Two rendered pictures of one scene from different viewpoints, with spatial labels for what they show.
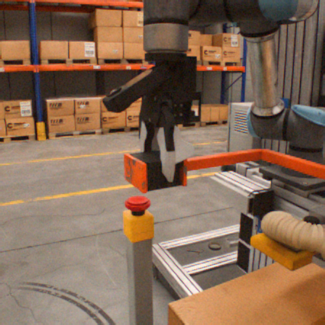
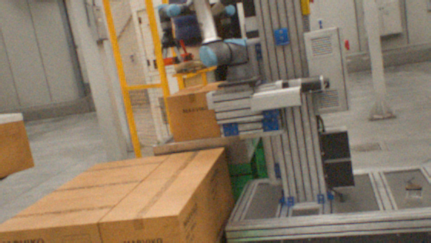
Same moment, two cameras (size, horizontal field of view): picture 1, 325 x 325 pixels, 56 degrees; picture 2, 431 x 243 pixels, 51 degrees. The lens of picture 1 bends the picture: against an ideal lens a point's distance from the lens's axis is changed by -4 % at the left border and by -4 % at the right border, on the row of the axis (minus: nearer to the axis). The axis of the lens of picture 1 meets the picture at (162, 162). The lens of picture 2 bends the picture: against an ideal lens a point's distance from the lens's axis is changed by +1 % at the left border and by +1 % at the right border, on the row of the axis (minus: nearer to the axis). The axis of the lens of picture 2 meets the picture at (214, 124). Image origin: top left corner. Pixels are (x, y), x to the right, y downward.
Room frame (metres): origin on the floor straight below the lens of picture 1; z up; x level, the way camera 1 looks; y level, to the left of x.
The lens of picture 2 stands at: (2.75, -3.05, 1.25)
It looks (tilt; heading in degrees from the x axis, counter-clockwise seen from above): 10 degrees down; 130
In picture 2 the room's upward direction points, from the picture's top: 10 degrees counter-clockwise
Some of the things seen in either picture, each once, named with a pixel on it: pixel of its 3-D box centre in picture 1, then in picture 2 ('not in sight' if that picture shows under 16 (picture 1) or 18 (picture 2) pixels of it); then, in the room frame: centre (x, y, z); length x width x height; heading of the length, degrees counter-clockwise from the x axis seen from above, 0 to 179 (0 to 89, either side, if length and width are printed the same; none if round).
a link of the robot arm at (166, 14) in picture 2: not in sight; (173, 11); (0.83, -0.91, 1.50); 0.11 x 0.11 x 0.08; 69
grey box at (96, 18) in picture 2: not in sight; (98, 23); (-0.53, -0.40, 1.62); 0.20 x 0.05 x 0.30; 116
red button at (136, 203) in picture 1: (137, 206); not in sight; (0.81, 0.07, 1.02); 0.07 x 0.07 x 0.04
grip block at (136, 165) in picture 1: (154, 169); not in sight; (0.55, 0.01, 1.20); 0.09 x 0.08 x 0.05; 27
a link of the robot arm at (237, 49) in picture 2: not in sight; (234, 51); (1.27, -0.96, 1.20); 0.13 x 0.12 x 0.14; 69
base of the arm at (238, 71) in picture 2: not in sight; (238, 71); (1.27, -0.95, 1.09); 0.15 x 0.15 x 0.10
